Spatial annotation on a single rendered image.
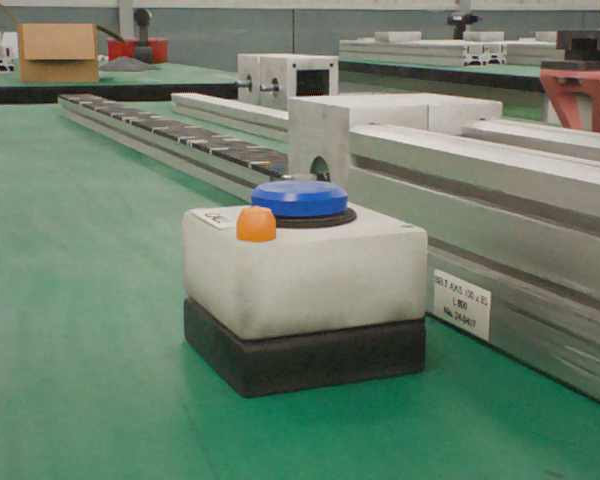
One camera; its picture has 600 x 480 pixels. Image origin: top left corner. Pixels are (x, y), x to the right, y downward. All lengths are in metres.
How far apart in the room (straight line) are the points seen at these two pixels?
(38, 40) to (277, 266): 2.34
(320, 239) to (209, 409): 0.08
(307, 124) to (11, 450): 0.32
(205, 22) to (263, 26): 0.70
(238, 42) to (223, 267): 11.52
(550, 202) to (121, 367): 0.18
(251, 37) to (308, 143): 11.33
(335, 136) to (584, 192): 0.22
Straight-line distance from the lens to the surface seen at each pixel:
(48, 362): 0.43
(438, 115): 0.57
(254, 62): 1.66
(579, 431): 0.36
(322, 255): 0.37
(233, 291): 0.37
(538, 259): 0.40
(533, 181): 0.40
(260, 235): 0.36
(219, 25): 11.83
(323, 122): 0.58
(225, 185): 0.85
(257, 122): 1.34
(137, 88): 2.61
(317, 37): 12.18
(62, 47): 2.68
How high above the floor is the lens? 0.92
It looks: 12 degrees down
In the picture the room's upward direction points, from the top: straight up
